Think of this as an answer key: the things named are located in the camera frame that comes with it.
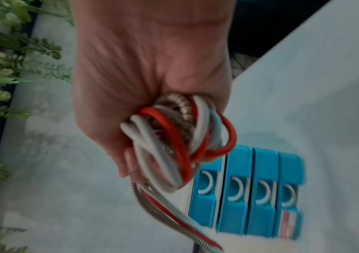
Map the green fern plant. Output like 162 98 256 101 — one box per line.
0 0 75 253

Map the person's right hand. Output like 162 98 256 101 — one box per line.
70 0 240 179

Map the dark chair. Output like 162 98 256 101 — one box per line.
229 0 334 80

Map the grey cable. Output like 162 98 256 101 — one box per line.
120 95 227 239

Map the blue cable clip red label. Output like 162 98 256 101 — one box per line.
272 153 306 240

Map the braided metallic cable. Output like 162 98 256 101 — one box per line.
131 92 224 253

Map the red cable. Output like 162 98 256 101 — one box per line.
138 98 238 250

